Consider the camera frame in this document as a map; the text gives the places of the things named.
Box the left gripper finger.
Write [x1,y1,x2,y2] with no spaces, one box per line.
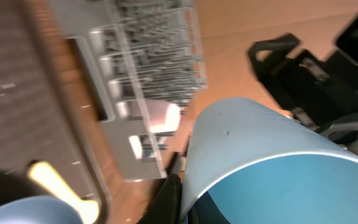
[137,152,182,224]

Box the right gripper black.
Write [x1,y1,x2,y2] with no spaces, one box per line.
[247,15,358,155]

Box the yellow plastic spoon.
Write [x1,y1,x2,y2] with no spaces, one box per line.
[27,161,100,224]

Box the grey dishwasher rack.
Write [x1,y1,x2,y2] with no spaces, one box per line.
[50,0,206,181]

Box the brown serving tray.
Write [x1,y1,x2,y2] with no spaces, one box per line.
[0,1,108,223]

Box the light blue cup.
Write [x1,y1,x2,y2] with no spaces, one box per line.
[180,97,358,223]

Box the dark blue plate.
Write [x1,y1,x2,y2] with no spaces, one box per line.
[0,196,83,224]

